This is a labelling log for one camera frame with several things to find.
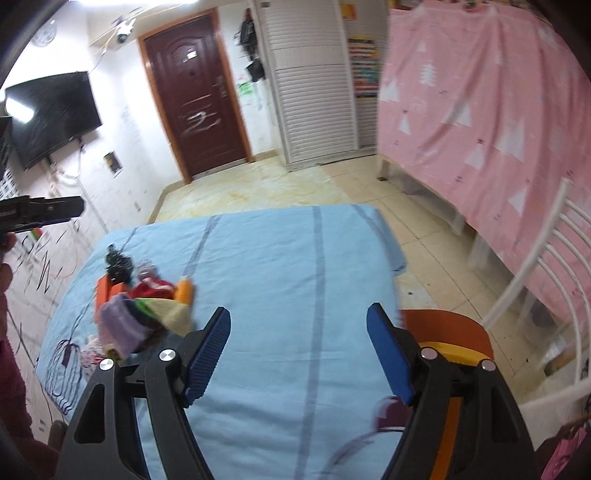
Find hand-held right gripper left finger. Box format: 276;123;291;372
54;307;232;480

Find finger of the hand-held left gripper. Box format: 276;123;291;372
0;196;85;233

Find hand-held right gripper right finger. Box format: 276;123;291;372
366;302;541;480

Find yellow bin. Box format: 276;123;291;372
418;340;494;480

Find striped knitted hat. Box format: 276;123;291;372
98;295;194;360

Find red cloth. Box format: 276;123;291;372
128;276;180;302

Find black toy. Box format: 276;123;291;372
104;244;136;283

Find orange box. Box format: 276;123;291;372
94;274;131;320

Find light blue striped blanket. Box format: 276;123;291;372
34;203;409;480

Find white slatted chair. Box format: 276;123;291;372
480;178;591;416

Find round white ceiling fixture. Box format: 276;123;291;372
31;18;59;48

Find dark red door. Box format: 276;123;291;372
137;21;254;183

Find pink printed cloth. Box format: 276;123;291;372
376;0;591;337

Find black hanging bags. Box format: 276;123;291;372
239;13;265;80

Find white louvered cabinet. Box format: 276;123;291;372
252;0;384;171

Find black wall television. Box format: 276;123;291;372
4;71;103;171

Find white security camera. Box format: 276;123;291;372
111;16;137;45

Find colourful striped wall chart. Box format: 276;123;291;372
348;36;380;100

